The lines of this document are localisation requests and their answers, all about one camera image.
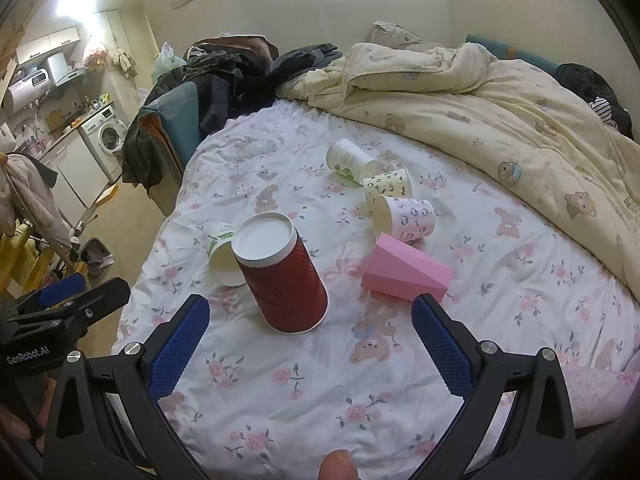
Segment white floral bed sheet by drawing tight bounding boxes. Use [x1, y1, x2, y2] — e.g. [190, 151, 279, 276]
[110, 97, 640, 480]

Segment black plush toy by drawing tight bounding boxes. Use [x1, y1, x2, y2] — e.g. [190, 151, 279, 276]
[552, 62, 636, 138]

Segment yellow stool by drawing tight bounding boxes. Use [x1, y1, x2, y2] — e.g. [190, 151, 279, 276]
[0, 232, 57, 297]

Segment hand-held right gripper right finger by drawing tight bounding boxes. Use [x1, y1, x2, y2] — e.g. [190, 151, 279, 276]
[410, 294, 581, 480]

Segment cream bear print quilt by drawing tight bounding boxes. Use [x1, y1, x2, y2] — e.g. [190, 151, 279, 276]
[275, 42, 640, 306]

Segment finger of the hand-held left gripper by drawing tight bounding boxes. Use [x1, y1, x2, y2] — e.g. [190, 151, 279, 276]
[52, 277, 132, 335]
[10, 274, 87, 317]

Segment pink hanging jacket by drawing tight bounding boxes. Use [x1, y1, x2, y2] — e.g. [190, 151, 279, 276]
[0, 152, 74, 252]

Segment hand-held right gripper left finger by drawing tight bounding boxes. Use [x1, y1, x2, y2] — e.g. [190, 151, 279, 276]
[42, 294, 211, 480]

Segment white cup with pink print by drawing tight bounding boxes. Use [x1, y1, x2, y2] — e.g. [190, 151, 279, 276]
[372, 195, 435, 245]

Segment range hood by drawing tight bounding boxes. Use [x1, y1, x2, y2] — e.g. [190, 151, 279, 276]
[52, 71, 87, 99]

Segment red ribbed paper cup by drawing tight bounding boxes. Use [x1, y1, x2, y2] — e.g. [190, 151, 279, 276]
[231, 211, 329, 334]

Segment white cup with green label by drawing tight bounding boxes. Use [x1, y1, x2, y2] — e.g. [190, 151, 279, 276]
[207, 222, 248, 288]

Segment white base cabinet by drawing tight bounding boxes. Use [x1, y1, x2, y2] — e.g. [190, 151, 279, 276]
[37, 132, 111, 217]

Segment white water heater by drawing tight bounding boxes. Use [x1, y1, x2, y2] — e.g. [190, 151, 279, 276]
[1, 66, 55, 114]

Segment cream cup with panda print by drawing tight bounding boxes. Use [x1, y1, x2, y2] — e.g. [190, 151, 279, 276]
[363, 167, 413, 212]

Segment person's right hand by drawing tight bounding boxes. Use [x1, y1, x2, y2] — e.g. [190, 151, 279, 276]
[320, 449, 362, 480]

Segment white cup with green print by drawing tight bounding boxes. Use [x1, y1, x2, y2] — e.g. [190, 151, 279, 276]
[326, 138, 379, 184]

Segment pink floral pillow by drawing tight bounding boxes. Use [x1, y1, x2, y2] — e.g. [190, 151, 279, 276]
[562, 364, 640, 429]

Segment white wall cabinet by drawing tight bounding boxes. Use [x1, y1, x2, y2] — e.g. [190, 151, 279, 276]
[15, 26, 81, 64]

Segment pile of dark clothes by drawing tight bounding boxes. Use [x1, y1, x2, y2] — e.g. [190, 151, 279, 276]
[182, 35, 346, 128]

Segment white plastic bag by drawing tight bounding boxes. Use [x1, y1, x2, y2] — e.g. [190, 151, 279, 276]
[150, 42, 188, 81]

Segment pink wedge box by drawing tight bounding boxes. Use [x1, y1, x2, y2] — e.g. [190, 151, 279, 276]
[361, 233, 455, 304]

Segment white washing machine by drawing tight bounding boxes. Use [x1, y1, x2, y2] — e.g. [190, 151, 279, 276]
[77, 102, 130, 183]

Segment beige pillow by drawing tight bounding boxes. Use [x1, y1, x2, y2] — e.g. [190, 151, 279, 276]
[371, 21, 443, 55]

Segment grey trash bin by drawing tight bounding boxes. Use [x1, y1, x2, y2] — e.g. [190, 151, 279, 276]
[80, 237, 117, 277]

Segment person's left hand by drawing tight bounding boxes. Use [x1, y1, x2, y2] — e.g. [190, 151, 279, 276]
[0, 377, 58, 461]

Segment blue pillow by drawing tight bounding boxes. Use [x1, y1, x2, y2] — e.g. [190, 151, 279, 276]
[465, 34, 561, 75]

